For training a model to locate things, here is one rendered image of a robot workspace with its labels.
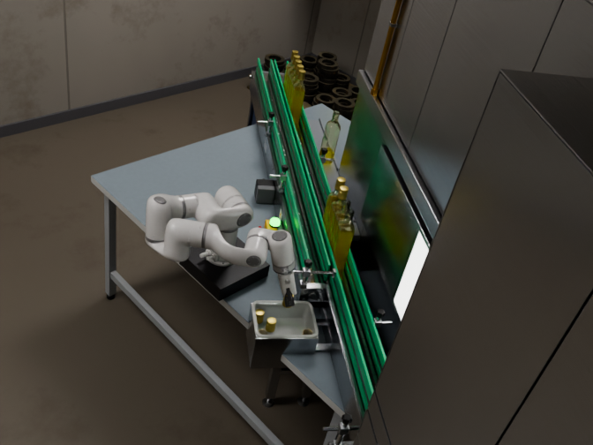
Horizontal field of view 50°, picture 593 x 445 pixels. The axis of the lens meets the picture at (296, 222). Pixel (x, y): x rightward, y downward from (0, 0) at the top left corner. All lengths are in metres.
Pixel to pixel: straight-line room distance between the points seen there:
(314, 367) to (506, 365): 1.40
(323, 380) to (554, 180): 1.53
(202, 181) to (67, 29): 1.96
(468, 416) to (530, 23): 0.97
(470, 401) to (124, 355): 2.37
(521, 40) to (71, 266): 2.68
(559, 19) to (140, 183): 1.97
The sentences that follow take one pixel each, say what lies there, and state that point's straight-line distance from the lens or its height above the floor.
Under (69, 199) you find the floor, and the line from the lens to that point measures 4.12.
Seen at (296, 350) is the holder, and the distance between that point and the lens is 2.27.
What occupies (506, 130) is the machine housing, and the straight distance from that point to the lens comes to 0.94.
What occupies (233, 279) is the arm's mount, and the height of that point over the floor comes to 0.81.
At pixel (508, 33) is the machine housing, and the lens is 1.74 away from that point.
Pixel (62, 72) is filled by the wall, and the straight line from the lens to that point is 4.74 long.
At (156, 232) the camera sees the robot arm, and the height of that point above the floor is 1.09.
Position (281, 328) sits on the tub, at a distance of 2.33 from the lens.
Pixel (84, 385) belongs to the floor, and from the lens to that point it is 3.11.
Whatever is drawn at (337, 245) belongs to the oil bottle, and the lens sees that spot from 2.36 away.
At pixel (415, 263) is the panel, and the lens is 2.06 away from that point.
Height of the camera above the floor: 2.46
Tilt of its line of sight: 37 degrees down
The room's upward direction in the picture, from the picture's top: 12 degrees clockwise
